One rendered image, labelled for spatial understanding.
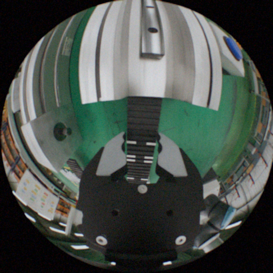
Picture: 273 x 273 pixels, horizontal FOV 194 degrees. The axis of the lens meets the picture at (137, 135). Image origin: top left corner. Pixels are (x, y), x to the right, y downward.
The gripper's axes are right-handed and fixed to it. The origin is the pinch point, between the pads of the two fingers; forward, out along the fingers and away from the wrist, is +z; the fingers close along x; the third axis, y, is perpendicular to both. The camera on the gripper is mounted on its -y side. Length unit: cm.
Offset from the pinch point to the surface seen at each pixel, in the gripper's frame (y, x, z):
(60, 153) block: 1.0, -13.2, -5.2
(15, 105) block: -12.9, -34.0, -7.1
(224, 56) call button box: -13.7, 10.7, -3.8
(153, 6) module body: -19.2, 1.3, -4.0
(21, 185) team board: 98, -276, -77
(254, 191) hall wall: 307, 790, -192
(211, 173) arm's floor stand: 32, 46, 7
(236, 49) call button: -16.6, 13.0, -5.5
